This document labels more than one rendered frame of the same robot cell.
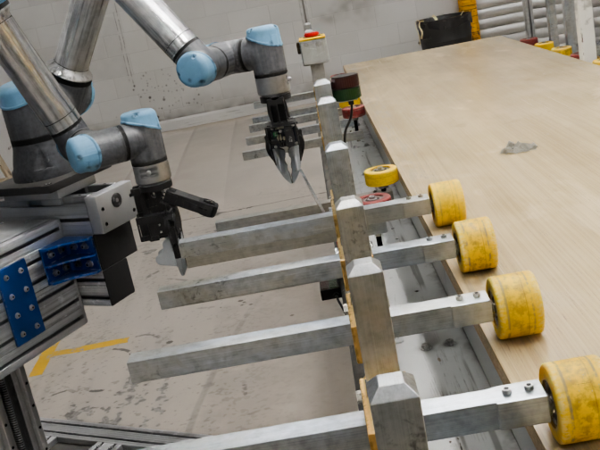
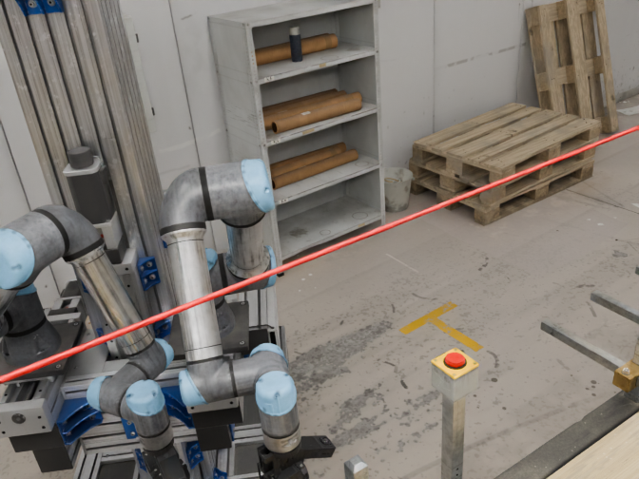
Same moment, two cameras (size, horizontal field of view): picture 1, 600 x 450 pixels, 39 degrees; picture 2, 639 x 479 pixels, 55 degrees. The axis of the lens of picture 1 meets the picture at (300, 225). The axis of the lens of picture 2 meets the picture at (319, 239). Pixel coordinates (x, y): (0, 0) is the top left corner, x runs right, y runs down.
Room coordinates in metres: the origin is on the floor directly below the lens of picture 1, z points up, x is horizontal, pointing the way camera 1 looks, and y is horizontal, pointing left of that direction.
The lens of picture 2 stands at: (1.55, -0.82, 2.08)
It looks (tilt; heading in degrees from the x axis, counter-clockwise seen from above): 29 degrees down; 57
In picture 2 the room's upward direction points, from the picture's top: 5 degrees counter-clockwise
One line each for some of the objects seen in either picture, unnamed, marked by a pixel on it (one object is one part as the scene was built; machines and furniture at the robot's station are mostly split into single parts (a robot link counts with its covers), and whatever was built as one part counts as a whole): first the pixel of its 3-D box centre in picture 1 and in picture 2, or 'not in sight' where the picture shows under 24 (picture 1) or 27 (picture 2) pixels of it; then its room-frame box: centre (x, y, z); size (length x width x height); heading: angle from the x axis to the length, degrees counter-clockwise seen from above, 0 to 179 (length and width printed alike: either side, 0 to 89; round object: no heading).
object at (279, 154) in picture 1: (282, 166); not in sight; (1.95, 0.01, 0.97); 0.06 x 0.03 x 0.09; 177
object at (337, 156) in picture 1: (361, 287); not in sight; (1.29, -0.08, 0.89); 0.04 x 0.04 x 0.48; 87
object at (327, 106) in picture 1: (347, 222); not in sight; (1.54, -0.09, 0.93); 0.04 x 0.04 x 0.48; 87
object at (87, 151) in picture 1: (95, 149); (119, 392); (1.74, 0.38, 1.12); 0.11 x 0.11 x 0.08; 29
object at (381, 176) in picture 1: (383, 189); not in sight; (2.00, -0.21, 0.85); 0.08 x 0.08 x 0.11
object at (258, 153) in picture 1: (303, 145); (602, 358); (3.01, -0.07, 0.80); 0.44 x 0.03 x 0.04; 87
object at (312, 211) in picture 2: not in sight; (305, 134); (3.58, 2.36, 0.78); 0.90 x 0.45 x 1.55; 0
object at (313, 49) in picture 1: (314, 51); (455, 375); (2.30, -0.13, 1.18); 0.07 x 0.07 x 0.08; 87
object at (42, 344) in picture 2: not in sight; (28, 334); (1.63, 0.83, 1.09); 0.15 x 0.15 x 0.10
